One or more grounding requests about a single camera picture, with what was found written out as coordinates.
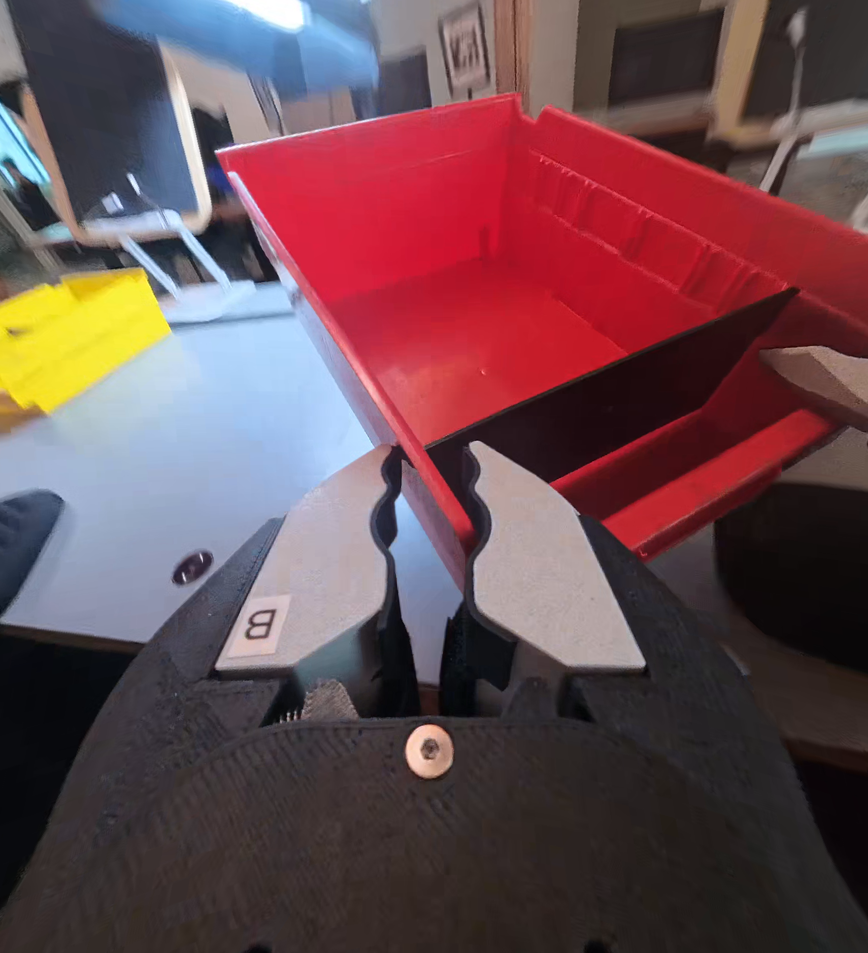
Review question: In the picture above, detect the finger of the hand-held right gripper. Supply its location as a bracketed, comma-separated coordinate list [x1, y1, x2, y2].
[760, 346, 868, 481]

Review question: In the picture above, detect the black framed wall sign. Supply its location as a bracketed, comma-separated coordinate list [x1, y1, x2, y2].
[440, 3, 491, 96]

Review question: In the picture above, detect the yellow plastic bin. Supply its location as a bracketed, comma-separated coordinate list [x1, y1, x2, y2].
[0, 268, 173, 415]

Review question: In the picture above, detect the black bin divider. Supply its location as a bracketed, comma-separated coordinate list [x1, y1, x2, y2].
[426, 289, 800, 485]

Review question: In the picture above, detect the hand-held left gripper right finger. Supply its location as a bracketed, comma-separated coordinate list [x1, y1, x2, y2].
[440, 441, 648, 717]

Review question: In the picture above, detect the black cream-edged panel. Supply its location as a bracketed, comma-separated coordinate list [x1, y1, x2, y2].
[735, 0, 868, 146]
[9, 0, 215, 235]

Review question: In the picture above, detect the white desk stand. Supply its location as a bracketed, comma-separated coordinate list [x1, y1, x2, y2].
[757, 3, 868, 228]
[80, 173, 274, 325]

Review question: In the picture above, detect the red plastic bin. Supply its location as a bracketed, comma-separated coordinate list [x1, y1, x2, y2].
[215, 93, 868, 591]

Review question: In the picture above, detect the black ribbed pad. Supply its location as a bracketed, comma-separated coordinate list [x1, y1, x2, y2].
[0, 489, 65, 634]

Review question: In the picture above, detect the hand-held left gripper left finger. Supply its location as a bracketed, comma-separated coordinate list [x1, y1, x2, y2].
[214, 444, 421, 717]

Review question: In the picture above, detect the black round mat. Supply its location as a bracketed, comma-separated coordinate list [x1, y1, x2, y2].
[714, 482, 868, 682]

